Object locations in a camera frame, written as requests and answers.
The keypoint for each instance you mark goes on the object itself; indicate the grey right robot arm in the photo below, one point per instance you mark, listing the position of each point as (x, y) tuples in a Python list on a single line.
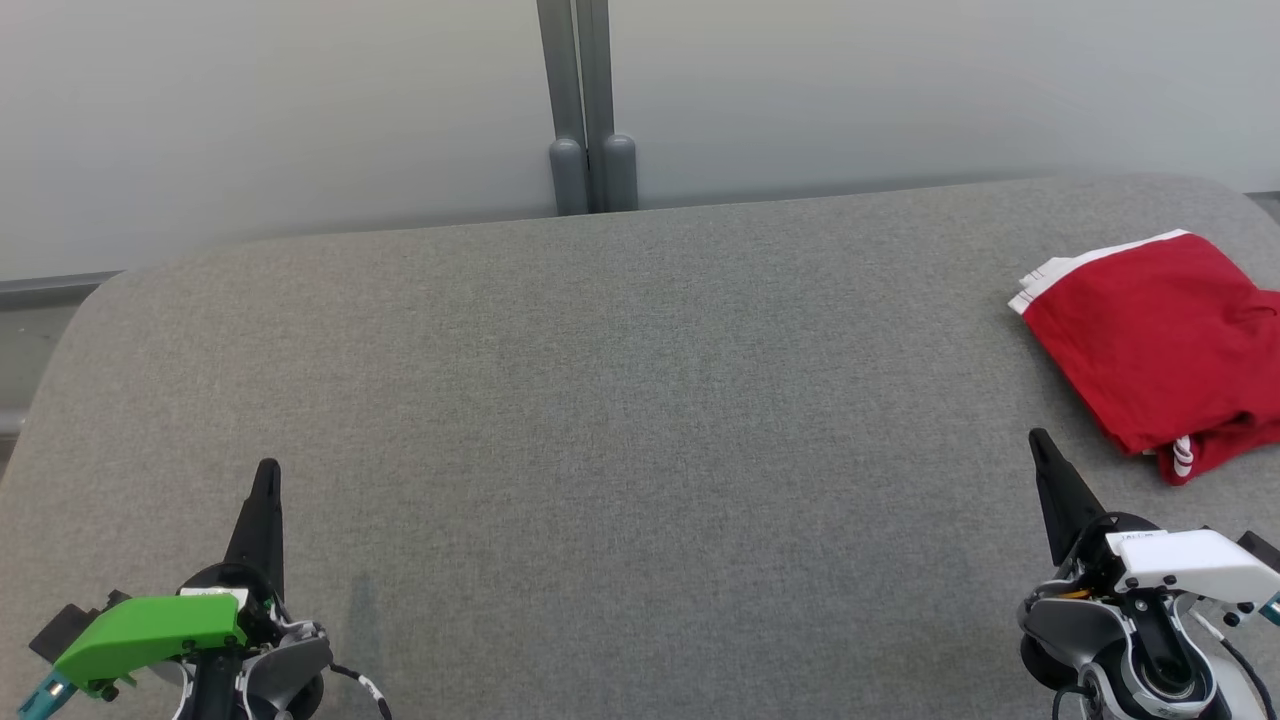
[(1070, 625)]

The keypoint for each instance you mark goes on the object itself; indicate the grey fabric sofa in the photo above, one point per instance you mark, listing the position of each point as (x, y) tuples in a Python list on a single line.
[(650, 400)]

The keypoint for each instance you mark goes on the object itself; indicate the grey metal partition post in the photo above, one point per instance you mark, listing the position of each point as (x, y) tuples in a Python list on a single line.
[(618, 170), (568, 170)]

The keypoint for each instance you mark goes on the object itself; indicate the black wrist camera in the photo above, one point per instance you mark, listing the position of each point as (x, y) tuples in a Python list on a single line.
[(65, 628), (1262, 550)]

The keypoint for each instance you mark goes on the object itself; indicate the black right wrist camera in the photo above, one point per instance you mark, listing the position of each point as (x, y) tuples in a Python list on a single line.
[(1262, 550)]

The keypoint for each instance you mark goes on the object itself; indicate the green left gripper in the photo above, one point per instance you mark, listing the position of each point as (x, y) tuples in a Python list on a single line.
[(145, 635)]

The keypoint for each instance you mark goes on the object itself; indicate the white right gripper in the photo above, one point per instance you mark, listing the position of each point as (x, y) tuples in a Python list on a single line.
[(1200, 562)]

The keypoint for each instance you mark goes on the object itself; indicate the grey baseboard strip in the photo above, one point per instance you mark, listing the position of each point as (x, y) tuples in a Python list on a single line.
[(40, 292)]

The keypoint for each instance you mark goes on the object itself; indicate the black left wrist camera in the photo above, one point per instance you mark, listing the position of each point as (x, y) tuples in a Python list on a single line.
[(65, 628)]

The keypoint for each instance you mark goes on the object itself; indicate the red white basketball jersey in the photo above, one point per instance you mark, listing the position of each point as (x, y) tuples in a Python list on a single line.
[(1150, 340), (1215, 455)]

